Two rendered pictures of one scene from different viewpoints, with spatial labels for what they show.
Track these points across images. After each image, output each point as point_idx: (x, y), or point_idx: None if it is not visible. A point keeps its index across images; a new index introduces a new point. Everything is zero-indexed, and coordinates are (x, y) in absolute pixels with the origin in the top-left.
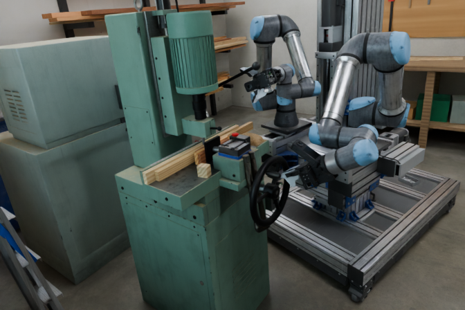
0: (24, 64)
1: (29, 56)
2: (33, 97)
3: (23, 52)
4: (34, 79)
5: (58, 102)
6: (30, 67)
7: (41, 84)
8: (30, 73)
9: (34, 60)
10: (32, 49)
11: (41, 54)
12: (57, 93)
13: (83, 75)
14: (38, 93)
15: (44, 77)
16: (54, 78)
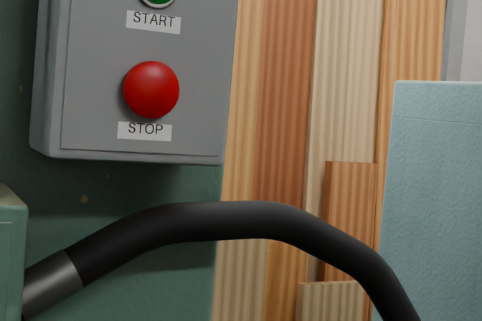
0: (394, 136)
1: (412, 113)
2: (382, 246)
3: (404, 99)
4: (401, 193)
5: (433, 309)
6: (404, 150)
7: (410, 217)
8: (399, 170)
9: (419, 130)
10: (424, 92)
11: (441, 114)
12: (440, 271)
13: None
14: (395, 242)
15: (424, 199)
16: (448, 215)
